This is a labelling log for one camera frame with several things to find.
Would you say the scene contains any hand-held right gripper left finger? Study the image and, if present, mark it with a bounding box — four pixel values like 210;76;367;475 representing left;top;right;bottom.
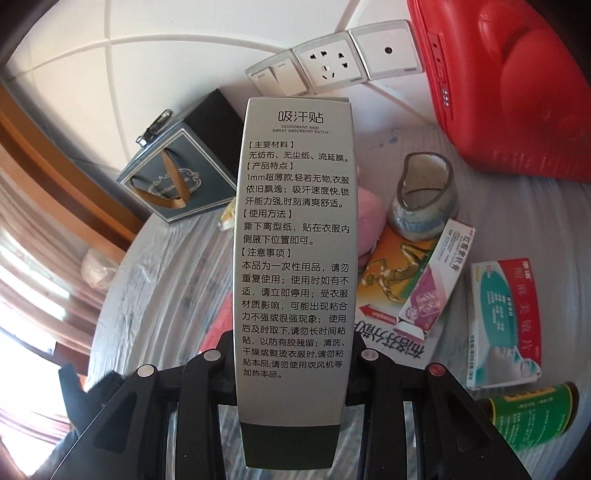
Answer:
51;330;241;480

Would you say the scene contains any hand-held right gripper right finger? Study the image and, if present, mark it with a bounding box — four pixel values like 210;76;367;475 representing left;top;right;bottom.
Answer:
344;342;525;480

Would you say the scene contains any silver printed carton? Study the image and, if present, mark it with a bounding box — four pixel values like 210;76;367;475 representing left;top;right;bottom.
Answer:
233;97;359;472

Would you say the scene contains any cloth-covered desktop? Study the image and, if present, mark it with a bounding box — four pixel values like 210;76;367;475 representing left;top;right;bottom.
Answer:
95;124;591;480

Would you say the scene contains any green orange drink carton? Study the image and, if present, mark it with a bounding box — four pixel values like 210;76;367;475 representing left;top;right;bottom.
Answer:
353;228;451;371

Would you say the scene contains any pink and green ointment box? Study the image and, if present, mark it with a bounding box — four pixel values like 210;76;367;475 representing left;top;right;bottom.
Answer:
398;219;476;336

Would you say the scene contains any dark object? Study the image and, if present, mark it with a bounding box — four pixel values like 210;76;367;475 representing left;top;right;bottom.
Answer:
58;364;126;422

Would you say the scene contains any small yellow packet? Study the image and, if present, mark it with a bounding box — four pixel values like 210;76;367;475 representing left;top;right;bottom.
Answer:
219;200;239;232

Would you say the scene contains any white and red medicine box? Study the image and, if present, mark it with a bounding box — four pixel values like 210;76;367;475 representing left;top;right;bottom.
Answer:
465;257;544;392

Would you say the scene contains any pink soft object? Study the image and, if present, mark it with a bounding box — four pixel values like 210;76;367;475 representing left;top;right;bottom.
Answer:
358;187;384;265

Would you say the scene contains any crumpled white plastic bag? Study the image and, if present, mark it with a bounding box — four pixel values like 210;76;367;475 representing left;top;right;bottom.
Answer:
81;249;123;292

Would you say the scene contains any brown bottle with green label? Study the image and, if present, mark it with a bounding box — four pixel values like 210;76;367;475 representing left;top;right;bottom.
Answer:
480;382;581;439

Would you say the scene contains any dark gift box, gold ribbon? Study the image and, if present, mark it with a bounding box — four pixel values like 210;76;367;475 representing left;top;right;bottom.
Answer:
116;89;245;225

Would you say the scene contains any striped curtain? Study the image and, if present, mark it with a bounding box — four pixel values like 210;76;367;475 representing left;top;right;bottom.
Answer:
0;161;122;418

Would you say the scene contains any red plastic carry case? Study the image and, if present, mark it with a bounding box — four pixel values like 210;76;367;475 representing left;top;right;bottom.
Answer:
406;0;591;174

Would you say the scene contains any wooden window frame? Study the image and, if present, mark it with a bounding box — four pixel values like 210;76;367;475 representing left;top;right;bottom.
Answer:
0;83;145;259

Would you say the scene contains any white wall light switch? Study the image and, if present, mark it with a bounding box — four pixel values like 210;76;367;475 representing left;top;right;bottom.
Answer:
245;51;308;98

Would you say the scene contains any white wall power socket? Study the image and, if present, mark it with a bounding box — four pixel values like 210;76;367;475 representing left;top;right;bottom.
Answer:
293;38;370;93

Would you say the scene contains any white wall antenna socket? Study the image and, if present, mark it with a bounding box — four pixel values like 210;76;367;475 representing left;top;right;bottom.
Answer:
348;19;424;83

